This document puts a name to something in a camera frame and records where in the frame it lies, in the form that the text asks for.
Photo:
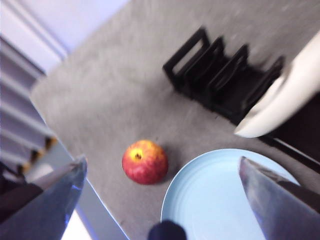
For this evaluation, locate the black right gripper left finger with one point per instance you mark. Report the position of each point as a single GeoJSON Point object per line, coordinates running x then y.
{"type": "Point", "coordinates": [45, 212]}

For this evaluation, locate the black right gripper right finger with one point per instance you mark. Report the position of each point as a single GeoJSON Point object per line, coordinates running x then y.
{"type": "Point", "coordinates": [282, 207]}

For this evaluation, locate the light blue plate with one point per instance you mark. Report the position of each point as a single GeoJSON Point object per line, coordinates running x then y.
{"type": "Point", "coordinates": [207, 195]}

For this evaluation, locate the red apple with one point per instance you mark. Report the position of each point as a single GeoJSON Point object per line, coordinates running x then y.
{"type": "Point", "coordinates": [145, 165]}

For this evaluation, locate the cream white plate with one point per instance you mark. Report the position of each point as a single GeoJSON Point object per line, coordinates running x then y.
{"type": "Point", "coordinates": [287, 95]}

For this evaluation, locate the black plate rack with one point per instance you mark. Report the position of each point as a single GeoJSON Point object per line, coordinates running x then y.
{"type": "Point", "coordinates": [220, 85]}

